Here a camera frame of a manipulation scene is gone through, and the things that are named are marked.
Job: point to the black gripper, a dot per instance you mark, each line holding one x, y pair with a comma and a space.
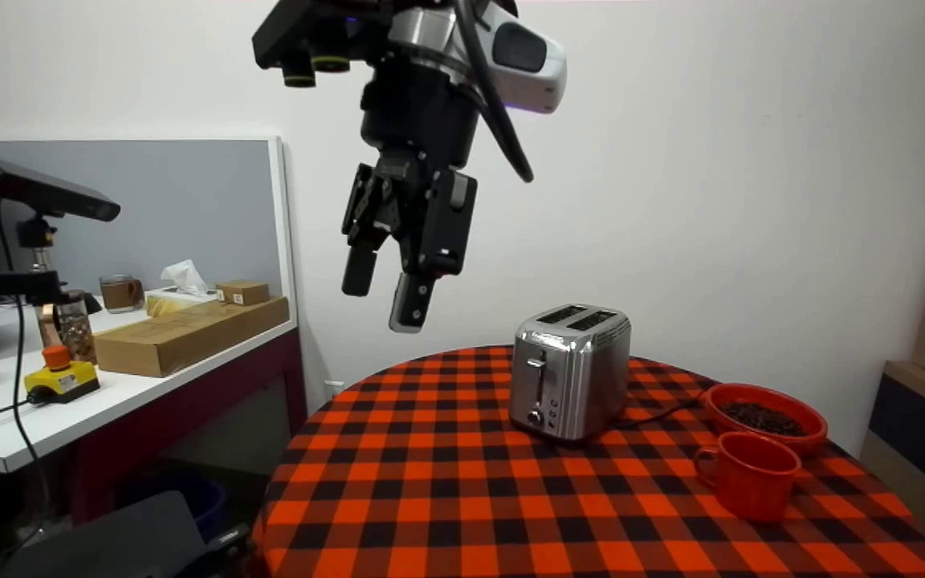
419, 112

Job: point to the silver two-slot toaster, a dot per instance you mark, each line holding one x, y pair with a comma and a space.
575, 372

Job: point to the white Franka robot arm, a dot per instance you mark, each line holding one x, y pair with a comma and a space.
451, 36

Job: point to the small wooden block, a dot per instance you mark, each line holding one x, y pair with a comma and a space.
245, 290

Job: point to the grey partition panel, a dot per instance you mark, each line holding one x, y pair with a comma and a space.
185, 210

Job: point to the tissue box with white tissue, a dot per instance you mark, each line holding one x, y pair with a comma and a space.
177, 290

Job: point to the flat cardboard box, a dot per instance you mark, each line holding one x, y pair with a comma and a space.
191, 332

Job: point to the small brown cube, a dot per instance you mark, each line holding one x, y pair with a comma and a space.
119, 290

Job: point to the orange black plaid tablecloth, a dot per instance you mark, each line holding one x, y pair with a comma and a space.
549, 502

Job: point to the dark bottle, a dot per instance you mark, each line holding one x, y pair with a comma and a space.
65, 326

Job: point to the yellow toy with orange top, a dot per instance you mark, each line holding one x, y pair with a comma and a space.
59, 372

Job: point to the red bowl with coffee beans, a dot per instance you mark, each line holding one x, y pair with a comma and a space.
765, 414

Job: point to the black chair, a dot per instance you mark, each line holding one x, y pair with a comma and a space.
110, 545

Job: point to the red mug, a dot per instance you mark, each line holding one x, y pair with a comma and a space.
754, 476

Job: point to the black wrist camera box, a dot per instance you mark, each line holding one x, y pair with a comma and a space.
308, 36

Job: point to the white desk with red frame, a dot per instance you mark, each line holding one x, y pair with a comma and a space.
110, 401

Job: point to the black camera on stand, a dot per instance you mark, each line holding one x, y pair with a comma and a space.
24, 192

